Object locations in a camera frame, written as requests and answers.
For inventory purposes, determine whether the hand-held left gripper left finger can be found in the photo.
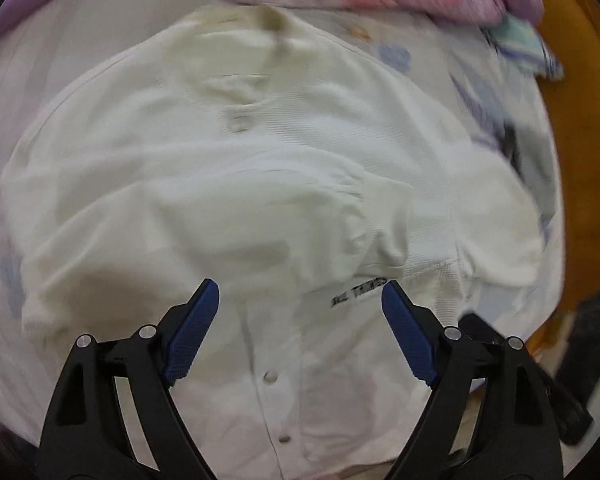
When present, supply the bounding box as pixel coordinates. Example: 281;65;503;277
36;278;221;480

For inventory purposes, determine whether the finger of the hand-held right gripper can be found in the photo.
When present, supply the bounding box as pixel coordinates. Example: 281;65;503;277
457;312;595;446

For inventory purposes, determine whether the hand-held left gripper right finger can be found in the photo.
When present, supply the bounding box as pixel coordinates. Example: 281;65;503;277
381;280;566;480

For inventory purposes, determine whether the cream button-up shirt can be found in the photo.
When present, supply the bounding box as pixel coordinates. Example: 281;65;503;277
0;4;546;471

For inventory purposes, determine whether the grey-green garment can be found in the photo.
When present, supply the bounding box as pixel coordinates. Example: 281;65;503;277
500;120;561;221

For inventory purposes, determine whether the printed bed sheet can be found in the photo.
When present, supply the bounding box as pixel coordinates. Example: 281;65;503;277
0;0;566;466

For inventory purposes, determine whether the teal striped pillow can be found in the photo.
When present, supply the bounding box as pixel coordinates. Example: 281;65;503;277
485;12;566;81

